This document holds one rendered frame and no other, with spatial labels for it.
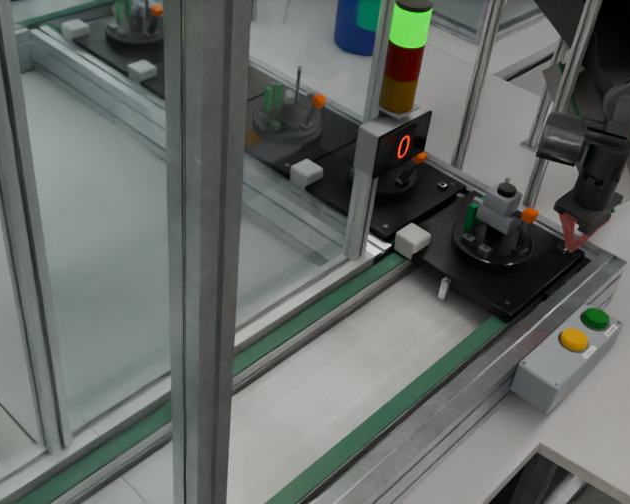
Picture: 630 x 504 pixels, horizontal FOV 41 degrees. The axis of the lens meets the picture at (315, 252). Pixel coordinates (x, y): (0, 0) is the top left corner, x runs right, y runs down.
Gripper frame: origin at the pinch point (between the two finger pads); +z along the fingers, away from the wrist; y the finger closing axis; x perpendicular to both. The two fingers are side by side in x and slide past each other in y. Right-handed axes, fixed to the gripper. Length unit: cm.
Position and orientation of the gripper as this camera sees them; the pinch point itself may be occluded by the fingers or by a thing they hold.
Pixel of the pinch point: (571, 244)
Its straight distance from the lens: 138.6
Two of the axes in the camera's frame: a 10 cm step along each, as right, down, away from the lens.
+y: -6.9, 4.3, -5.9
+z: -1.0, 7.5, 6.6
